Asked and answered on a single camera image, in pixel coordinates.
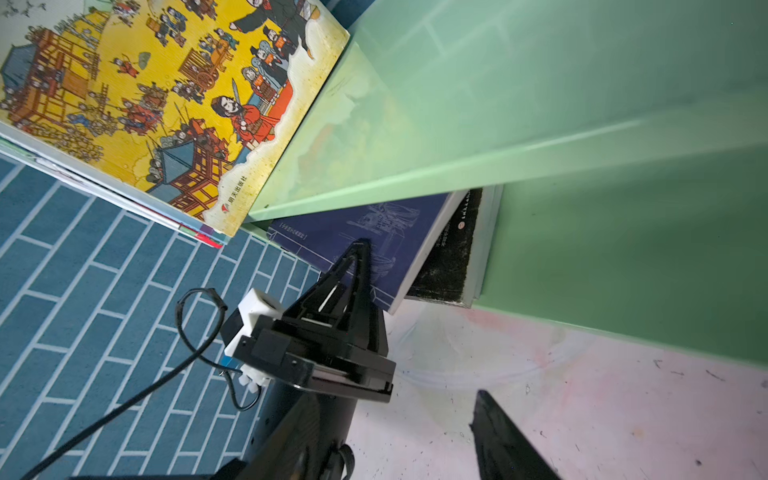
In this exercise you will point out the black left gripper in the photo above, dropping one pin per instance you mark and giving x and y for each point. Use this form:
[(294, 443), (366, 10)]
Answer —
[(332, 340)]

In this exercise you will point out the green metal bookshelf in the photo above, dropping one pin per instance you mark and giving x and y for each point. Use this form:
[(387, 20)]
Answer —
[(629, 137)]

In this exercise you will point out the black slipcase box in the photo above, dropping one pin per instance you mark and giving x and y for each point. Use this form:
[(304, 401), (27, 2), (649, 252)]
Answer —
[(454, 271)]

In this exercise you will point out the yellow history book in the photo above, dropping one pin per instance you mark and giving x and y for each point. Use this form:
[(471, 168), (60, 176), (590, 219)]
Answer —
[(183, 106)]

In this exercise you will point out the white red-lettered magazine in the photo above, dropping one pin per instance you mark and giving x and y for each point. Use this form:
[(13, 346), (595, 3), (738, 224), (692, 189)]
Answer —
[(204, 235)]

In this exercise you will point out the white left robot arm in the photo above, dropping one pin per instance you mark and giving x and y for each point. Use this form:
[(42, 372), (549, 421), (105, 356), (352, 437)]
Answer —
[(302, 435)]

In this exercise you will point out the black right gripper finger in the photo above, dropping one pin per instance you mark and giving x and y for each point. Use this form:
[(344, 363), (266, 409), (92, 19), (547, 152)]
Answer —
[(503, 452)]

